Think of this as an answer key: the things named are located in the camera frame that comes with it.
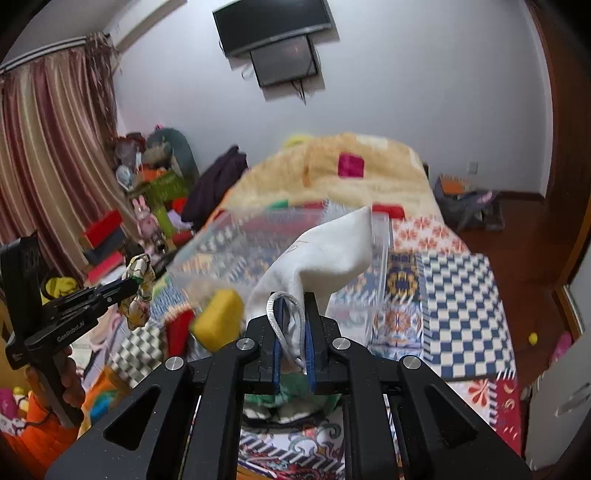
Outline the yellow green sponge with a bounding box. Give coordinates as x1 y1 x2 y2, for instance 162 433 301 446
189 289 245 352

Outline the black white patterned cloth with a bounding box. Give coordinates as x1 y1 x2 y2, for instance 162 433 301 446
242 395 342 429

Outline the floral silk scarf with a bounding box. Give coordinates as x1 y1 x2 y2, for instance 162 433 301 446
118 253 155 331

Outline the clear plastic storage box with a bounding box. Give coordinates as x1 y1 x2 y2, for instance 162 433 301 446
165 204 394 351

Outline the white drawstring cloth bag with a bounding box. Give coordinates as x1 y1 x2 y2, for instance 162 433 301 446
245 207 373 374

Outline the green knitted cloth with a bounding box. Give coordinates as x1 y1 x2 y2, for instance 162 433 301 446
245 372 341 412

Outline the orange sleeve forearm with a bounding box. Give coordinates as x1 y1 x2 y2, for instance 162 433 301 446
1 394 80 479

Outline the left hand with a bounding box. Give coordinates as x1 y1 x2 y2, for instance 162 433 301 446
25 346 85 426

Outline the red box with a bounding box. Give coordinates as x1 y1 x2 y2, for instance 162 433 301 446
79 210 122 249

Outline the pink rabbit plush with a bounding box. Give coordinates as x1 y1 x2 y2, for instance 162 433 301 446
132 195 161 244

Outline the patchwork patterned bed sheet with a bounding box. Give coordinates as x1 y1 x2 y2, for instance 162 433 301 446
87 202 525 480

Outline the green gift bag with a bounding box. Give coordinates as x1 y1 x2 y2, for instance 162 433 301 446
125 170 191 215

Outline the striped brown curtain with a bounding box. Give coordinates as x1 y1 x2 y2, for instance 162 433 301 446
1 33 135 281

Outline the green dinosaur plush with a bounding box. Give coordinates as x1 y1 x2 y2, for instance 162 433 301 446
141 127 200 182

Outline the dark purple garment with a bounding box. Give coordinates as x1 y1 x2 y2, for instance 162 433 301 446
181 145 249 230

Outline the cream plush blanket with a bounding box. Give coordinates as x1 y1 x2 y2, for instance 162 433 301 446
209 133 442 219

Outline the purple grey backpack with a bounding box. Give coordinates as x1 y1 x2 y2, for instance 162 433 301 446
434 175 505 232

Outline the white wardrobe sliding door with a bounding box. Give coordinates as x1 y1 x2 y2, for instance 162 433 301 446
523 257 591 471

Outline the yellow plush item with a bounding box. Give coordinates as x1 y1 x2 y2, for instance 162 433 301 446
283 134 312 149

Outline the white air conditioner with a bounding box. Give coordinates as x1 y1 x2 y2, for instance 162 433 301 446
104 0 187 53

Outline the brown wooden door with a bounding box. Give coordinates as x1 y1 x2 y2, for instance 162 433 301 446
526 1 590 295

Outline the wall power socket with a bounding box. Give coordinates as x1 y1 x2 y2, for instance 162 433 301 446
467 162 479 175

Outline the small black wall monitor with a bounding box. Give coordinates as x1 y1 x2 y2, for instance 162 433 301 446
249 35 318 88

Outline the large black wall television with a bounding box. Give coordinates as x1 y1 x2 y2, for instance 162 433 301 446
212 0 334 57

